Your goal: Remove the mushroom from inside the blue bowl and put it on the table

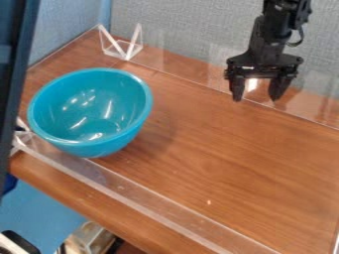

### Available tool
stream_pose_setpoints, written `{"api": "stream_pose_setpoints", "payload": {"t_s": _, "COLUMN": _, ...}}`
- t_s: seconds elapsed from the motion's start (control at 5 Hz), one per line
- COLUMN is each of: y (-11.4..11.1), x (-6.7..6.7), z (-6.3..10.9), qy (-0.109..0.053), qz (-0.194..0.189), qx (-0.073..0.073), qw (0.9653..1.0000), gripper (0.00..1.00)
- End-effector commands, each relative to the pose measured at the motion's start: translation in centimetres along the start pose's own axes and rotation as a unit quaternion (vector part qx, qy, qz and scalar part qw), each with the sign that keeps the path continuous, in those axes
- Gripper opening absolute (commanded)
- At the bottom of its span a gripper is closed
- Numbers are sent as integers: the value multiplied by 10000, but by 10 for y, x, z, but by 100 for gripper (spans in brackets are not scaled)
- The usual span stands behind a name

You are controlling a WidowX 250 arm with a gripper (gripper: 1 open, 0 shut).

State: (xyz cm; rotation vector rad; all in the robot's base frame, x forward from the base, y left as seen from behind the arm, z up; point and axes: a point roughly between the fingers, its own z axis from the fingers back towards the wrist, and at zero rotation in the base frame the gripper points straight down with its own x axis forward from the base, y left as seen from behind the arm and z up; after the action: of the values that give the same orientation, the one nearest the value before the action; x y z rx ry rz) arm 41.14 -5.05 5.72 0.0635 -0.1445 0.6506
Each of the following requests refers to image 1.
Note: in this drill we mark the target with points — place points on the clear acrylic front barrier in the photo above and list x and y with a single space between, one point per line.
185 221

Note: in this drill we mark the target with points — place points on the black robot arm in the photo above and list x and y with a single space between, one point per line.
276 29

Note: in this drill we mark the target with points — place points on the clear acrylic barrier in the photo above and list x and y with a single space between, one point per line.
297 102
185 221

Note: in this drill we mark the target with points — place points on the black object bottom left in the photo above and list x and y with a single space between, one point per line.
13 244

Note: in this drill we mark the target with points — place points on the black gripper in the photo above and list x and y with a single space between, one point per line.
280 70

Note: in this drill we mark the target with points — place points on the dark blue foreground post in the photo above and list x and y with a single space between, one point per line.
18 16

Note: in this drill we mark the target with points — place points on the clear acrylic back barrier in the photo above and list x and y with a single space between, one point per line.
297 102

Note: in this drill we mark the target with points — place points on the clear acrylic left bracket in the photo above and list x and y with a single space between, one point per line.
22 135

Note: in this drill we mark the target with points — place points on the clear box under table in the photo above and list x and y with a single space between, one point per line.
90 239

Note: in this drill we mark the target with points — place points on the clear acrylic corner bracket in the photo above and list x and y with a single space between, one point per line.
118 48

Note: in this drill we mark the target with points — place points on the blue plastic bowl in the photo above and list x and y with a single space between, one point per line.
89 111

